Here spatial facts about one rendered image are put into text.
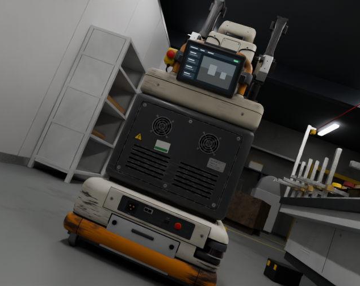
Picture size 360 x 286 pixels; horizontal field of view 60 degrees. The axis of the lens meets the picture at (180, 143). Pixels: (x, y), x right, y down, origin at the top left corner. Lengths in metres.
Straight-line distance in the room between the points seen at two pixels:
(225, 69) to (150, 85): 0.32
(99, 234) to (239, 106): 0.76
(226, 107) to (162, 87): 0.29
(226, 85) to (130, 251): 0.75
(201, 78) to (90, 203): 0.68
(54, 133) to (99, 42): 1.01
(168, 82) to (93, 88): 1.93
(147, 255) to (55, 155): 2.16
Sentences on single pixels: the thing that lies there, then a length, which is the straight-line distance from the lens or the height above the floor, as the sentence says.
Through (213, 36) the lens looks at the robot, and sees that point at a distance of 1.84.
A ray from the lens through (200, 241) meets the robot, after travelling 1.20.
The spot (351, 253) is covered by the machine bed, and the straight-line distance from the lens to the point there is 2.73.
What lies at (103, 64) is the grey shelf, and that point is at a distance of 3.30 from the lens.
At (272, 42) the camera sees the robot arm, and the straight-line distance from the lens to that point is 2.13.
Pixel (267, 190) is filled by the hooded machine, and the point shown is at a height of 1.08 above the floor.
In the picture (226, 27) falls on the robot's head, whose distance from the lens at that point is 1.92.
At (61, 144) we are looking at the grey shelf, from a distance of 3.22.
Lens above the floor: 0.37
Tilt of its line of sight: 7 degrees up
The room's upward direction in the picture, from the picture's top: 22 degrees clockwise
